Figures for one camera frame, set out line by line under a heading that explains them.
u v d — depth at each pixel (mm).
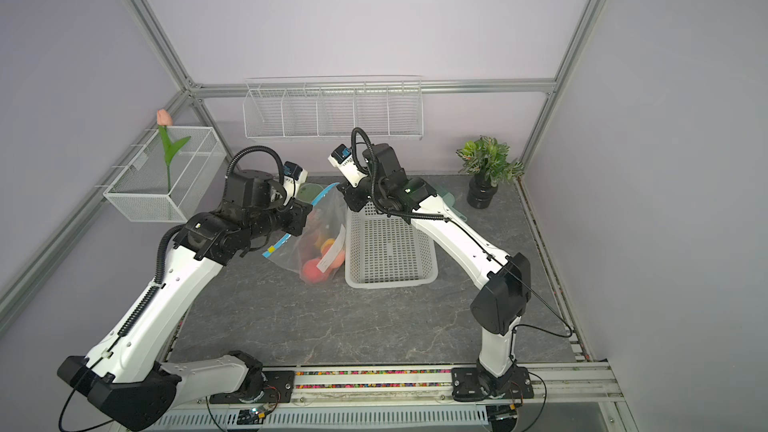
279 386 738
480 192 1052
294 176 592
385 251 981
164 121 790
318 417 707
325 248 897
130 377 386
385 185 572
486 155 913
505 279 452
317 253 912
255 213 509
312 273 808
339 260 835
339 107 986
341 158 631
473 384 738
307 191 637
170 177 772
